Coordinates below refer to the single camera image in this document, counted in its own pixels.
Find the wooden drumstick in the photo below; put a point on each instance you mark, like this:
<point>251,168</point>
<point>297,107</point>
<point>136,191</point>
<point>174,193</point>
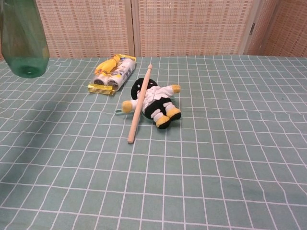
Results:
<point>139,107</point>

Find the woven folding screen panel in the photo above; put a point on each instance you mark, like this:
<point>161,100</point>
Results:
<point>84,26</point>
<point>285,26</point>
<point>192,26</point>

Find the green spray bottle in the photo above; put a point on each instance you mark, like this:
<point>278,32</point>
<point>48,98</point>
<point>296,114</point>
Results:
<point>22,36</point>

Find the black white plush doll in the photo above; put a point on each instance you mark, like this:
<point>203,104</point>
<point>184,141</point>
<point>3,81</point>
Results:
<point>158,100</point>

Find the green grid tablecloth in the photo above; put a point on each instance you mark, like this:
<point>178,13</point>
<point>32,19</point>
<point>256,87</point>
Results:
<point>192,167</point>

